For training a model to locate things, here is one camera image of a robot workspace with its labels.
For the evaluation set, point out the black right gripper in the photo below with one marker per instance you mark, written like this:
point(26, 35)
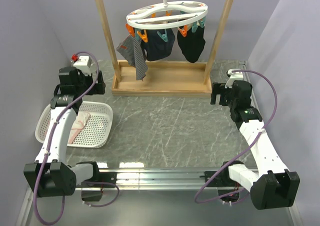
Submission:
point(219, 89)

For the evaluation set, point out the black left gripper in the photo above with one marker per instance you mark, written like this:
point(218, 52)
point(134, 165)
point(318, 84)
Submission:
point(98, 88)

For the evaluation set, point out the white pink-trimmed underwear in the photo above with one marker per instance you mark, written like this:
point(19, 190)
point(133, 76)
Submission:
point(79, 124)

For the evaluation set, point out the white oval clip hanger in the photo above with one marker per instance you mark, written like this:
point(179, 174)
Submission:
point(168, 15)

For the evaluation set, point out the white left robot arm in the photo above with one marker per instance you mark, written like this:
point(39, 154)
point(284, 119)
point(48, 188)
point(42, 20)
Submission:
point(72, 123)

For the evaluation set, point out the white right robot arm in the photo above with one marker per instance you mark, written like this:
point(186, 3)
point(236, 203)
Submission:
point(274, 185)

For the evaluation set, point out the grey striped underwear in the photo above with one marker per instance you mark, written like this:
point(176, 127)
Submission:
point(131, 50)

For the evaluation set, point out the black underwear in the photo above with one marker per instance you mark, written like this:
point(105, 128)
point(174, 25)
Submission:
point(192, 45)

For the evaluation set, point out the navy blue underwear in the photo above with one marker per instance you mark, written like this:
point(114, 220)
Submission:
point(156, 49)

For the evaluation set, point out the white perforated plastic basket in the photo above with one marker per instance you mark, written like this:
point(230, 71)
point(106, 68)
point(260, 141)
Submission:
point(98, 127)

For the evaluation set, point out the orange clothes peg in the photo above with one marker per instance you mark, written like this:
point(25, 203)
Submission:
point(142, 34)
point(183, 30)
point(130, 29)

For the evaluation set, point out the teal clothes peg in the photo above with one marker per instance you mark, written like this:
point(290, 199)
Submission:
point(194, 27)
point(163, 36)
point(202, 22)

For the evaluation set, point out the wooden hanging rack frame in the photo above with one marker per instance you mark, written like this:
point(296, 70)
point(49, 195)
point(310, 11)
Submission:
point(172, 76)

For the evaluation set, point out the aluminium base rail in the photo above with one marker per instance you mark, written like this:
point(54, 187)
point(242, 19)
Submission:
point(161, 197)

